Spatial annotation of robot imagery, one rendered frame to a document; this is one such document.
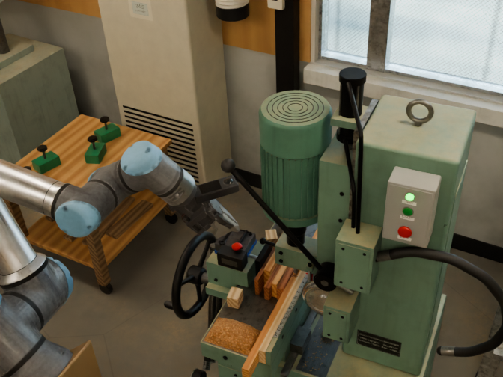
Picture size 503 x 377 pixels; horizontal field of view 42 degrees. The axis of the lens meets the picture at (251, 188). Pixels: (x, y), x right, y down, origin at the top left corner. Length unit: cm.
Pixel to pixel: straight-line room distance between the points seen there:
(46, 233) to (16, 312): 151
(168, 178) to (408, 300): 66
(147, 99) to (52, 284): 164
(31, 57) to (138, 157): 241
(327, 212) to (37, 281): 86
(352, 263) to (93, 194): 61
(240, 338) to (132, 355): 127
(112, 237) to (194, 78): 87
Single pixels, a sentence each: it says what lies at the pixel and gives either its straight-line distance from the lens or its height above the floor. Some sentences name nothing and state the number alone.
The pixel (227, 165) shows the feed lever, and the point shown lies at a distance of 156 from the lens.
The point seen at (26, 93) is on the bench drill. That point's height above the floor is 58.
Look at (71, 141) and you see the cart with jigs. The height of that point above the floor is 53.
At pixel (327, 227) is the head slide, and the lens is 167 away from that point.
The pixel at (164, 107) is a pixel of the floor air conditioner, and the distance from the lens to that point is 341.
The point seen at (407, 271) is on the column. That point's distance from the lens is 163.
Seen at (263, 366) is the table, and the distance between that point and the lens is 180.
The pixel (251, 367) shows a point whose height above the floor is 93.
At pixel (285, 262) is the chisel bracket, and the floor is 102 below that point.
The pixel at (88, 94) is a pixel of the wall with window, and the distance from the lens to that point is 422.
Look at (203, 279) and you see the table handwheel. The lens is 211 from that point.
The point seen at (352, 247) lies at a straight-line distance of 152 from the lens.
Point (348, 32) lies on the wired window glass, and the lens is 313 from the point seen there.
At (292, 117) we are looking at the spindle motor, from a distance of 155.
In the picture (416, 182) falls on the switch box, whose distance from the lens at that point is 141.
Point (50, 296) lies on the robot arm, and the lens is 201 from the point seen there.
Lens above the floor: 233
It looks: 38 degrees down
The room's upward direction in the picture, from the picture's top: 3 degrees counter-clockwise
